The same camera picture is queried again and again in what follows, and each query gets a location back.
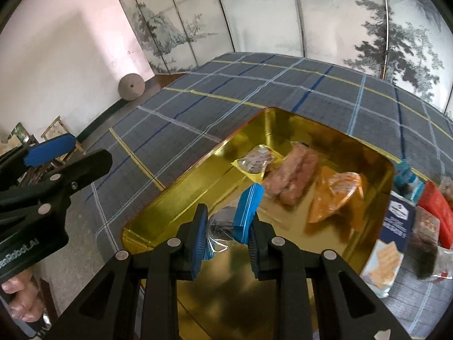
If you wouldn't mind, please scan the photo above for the person's left hand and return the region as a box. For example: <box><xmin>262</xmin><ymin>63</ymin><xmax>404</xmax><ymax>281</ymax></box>
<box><xmin>1</xmin><ymin>268</ymin><xmax>44</xmax><ymax>323</ymax></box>

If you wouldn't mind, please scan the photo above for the grey plaid tablecloth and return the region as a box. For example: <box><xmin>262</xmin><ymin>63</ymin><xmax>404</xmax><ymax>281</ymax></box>
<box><xmin>80</xmin><ymin>51</ymin><xmax>453</xmax><ymax>339</ymax></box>

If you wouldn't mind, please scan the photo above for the grey dark snack packet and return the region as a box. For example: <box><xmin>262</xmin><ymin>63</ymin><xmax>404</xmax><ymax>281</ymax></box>
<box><xmin>408</xmin><ymin>236</ymin><xmax>452</xmax><ymax>281</ymax></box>

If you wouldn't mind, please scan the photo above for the clear blue-ended candy packet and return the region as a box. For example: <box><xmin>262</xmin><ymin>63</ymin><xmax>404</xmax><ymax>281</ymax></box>
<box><xmin>206</xmin><ymin>207</ymin><xmax>236</xmax><ymax>259</ymax></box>

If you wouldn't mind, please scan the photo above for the pink meat snack packet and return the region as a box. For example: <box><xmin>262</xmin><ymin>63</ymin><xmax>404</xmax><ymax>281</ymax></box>
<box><xmin>262</xmin><ymin>142</ymin><xmax>319</xmax><ymax>207</ymax></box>

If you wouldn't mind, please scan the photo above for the painted folding screen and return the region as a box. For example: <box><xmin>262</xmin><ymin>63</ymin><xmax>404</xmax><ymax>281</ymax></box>
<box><xmin>119</xmin><ymin>0</ymin><xmax>452</xmax><ymax>115</ymax></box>

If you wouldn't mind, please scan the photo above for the wooden stool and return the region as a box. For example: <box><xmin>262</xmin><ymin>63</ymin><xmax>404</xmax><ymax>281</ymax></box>
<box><xmin>41</xmin><ymin>116</ymin><xmax>84</xmax><ymax>163</ymax></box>

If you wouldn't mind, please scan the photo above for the teal candy packet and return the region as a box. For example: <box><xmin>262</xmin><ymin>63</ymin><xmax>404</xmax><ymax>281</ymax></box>
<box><xmin>393</xmin><ymin>159</ymin><xmax>425</xmax><ymax>204</ymax></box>

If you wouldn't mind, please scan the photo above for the dark red cake packet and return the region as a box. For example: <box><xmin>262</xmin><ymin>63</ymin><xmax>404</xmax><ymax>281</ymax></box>
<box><xmin>411</xmin><ymin>206</ymin><xmax>440</xmax><ymax>249</ymax></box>

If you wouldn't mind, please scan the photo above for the gold metal tray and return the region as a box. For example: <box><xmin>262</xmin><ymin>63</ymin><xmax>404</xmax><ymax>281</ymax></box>
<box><xmin>121</xmin><ymin>107</ymin><xmax>394</xmax><ymax>339</ymax></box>

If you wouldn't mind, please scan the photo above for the round stone disc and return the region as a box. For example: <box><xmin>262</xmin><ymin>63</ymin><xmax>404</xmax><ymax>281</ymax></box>
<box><xmin>117</xmin><ymin>73</ymin><xmax>146</xmax><ymax>101</ymax></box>

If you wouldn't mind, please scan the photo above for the orange snack packet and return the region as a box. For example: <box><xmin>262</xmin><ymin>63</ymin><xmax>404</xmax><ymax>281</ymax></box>
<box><xmin>307</xmin><ymin>166</ymin><xmax>366</xmax><ymax>231</ymax></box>

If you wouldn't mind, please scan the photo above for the navy cracker box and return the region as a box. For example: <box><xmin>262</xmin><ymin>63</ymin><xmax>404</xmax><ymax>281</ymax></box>
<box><xmin>360</xmin><ymin>190</ymin><xmax>418</xmax><ymax>299</ymax></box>

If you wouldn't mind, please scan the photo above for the yellow small snack packet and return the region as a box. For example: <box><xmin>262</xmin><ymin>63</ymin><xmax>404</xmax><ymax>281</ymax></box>
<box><xmin>232</xmin><ymin>144</ymin><xmax>284</xmax><ymax>183</ymax></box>

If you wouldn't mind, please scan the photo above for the clear bag of nuts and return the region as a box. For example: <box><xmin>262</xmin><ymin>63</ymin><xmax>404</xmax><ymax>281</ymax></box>
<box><xmin>439</xmin><ymin>176</ymin><xmax>453</xmax><ymax>199</ymax></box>

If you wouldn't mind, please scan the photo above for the red snack packet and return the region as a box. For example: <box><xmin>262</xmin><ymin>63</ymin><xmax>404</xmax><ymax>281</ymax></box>
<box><xmin>418</xmin><ymin>181</ymin><xmax>453</xmax><ymax>249</ymax></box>

